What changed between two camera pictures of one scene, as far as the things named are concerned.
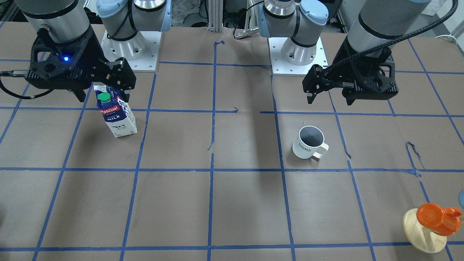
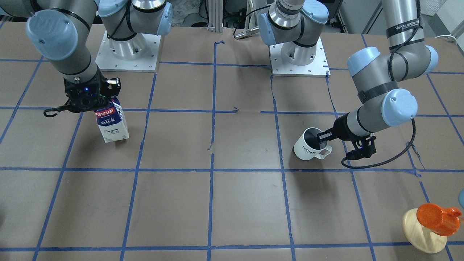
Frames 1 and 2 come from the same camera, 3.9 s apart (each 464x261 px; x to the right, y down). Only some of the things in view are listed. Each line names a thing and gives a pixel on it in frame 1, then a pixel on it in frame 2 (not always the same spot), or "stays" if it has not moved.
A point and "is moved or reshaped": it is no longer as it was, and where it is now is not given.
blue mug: x=461 y=198 stays
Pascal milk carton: x=118 y=114 is moved or reshaped
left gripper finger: x=310 y=97 → x=328 y=135
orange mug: x=442 y=222 stays
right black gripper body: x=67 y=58 → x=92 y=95
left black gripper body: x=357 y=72 → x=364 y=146
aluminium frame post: x=215 y=16 stays
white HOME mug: x=310 y=143 stays
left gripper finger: x=350 y=100 → x=316 y=140
